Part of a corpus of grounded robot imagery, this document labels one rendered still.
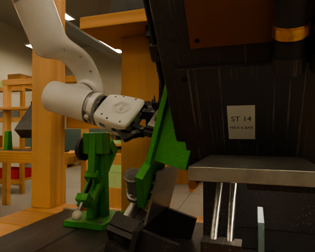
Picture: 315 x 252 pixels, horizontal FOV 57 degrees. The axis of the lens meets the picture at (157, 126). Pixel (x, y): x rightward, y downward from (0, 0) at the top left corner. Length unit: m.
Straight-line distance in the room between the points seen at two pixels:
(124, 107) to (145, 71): 0.32
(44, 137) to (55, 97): 0.44
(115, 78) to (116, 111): 11.14
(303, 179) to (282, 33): 0.18
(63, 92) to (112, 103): 0.13
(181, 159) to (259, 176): 0.23
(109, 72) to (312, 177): 11.70
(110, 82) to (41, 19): 11.17
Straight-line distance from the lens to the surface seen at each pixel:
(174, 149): 0.58
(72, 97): 0.75
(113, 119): 0.68
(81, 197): 0.87
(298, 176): 0.38
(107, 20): 0.97
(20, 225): 1.06
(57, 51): 0.76
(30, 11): 0.76
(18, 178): 6.16
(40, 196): 1.23
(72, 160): 9.87
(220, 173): 0.38
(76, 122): 1.22
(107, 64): 12.08
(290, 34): 0.41
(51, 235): 0.86
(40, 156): 1.21
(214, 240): 0.49
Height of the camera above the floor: 1.18
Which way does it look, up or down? 1 degrees up
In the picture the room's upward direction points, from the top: straight up
